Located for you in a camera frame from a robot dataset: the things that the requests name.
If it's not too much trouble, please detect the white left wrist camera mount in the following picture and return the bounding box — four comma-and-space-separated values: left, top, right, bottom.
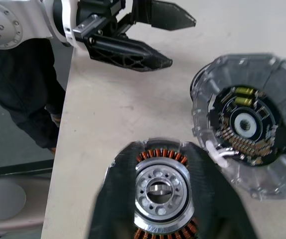
55, 0, 84, 50

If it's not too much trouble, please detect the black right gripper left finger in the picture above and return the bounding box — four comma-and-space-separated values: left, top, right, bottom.
87, 141, 144, 239

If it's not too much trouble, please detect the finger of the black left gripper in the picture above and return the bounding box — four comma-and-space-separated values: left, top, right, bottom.
88, 34, 173, 73
132, 0, 197, 32

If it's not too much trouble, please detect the motor housing with copper windings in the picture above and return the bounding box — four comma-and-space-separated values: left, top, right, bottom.
105, 137, 201, 239

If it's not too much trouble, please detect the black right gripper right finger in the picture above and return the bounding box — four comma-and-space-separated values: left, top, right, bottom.
182, 142, 259, 239

